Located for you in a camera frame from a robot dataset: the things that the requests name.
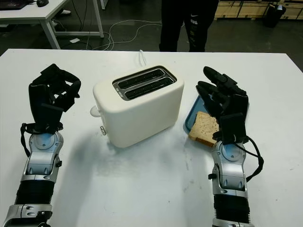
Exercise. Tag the white paper sheet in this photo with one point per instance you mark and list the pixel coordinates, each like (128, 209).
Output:
(74, 40)

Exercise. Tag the white toaster lever knob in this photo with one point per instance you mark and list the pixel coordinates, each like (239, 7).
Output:
(94, 111)

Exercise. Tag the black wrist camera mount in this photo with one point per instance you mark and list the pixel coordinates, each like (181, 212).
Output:
(230, 128)
(52, 108)

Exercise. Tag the cream two-slot toaster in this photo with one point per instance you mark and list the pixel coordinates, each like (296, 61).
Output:
(142, 113)

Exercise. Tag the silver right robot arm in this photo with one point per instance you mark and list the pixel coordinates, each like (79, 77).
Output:
(229, 170)

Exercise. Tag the slice of brown bread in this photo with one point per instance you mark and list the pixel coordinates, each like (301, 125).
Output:
(203, 127)

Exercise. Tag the black desk mat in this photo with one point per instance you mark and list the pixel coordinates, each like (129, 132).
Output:
(11, 3)

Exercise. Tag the black waste bin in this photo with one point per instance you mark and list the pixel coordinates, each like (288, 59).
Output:
(272, 16)

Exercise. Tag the silver toaster dial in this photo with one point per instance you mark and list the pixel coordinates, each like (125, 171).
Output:
(102, 130)

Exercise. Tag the black computer mouse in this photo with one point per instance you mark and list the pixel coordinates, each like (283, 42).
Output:
(42, 2)

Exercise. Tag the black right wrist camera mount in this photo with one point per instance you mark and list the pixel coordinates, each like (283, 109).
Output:
(230, 128)

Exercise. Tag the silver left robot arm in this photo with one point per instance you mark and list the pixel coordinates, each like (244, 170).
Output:
(40, 163)

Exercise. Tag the wooden crates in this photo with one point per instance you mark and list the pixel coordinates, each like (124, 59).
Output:
(248, 9)

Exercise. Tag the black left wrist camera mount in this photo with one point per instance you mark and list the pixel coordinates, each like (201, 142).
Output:
(52, 108)

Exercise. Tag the dark blue plastic tray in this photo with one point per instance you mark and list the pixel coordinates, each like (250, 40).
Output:
(193, 113)

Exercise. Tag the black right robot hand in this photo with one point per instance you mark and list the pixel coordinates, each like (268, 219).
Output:
(241, 101)

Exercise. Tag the white shoe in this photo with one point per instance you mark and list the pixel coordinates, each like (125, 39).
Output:
(65, 11)

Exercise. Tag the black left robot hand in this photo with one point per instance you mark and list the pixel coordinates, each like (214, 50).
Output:
(38, 106)

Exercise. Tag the person in black trousers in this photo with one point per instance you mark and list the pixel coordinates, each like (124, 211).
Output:
(170, 28)

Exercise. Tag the white office desk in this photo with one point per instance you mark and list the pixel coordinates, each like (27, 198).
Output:
(30, 11)

